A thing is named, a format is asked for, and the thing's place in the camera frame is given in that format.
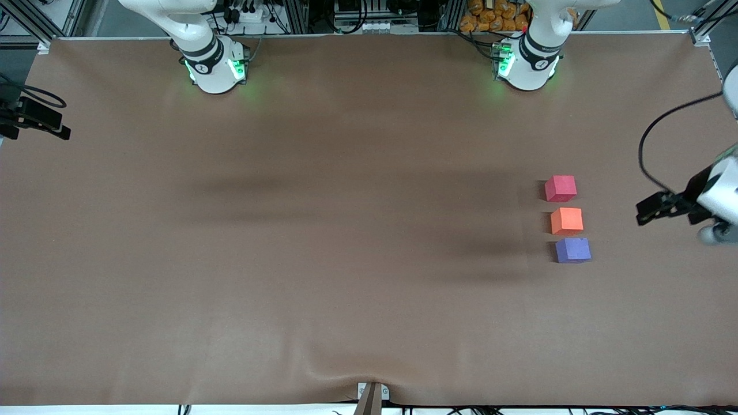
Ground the red foam block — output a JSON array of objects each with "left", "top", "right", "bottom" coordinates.
[{"left": 544, "top": 175, "right": 577, "bottom": 203}]

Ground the aluminium frame post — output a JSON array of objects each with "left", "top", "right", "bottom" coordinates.
[
  {"left": 441, "top": 0, "right": 465, "bottom": 32},
  {"left": 283, "top": 0, "right": 310, "bottom": 34}
]

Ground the purple foam block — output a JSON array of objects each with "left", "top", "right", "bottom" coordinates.
[{"left": 555, "top": 237, "right": 592, "bottom": 264}]

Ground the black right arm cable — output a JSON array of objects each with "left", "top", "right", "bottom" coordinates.
[{"left": 0, "top": 72, "right": 66, "bottom": 109}]

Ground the pile of orange items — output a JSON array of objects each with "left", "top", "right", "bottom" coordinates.
[{"left": 460, "top": 0, "right": 530, "bottom": 33}]

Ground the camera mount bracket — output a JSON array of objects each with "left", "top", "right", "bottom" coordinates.
[{"left": 355, "top": 382, "right": 391, "bottom": 415}]

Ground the aluminium frame profile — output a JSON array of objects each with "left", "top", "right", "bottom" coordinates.
[
  {"left": 689, "top": 0, "right": 738, "bottom": 44},
  {"left": 0, "top": 0, "right": 55, "bottom": 47}
]

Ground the white power strip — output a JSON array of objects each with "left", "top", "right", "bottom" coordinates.
[{"left": 229, "top": 5, "right": 275, "bottom": 25}]

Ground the large table cover mat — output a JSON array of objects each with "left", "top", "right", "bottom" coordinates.
[{"left": 0, "top": 32, "right": 738, "bottom": 407}]

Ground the orange foam block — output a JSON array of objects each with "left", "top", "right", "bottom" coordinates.
[{"left": 550, "top": 207, "right": 584, "bottom": 236}]

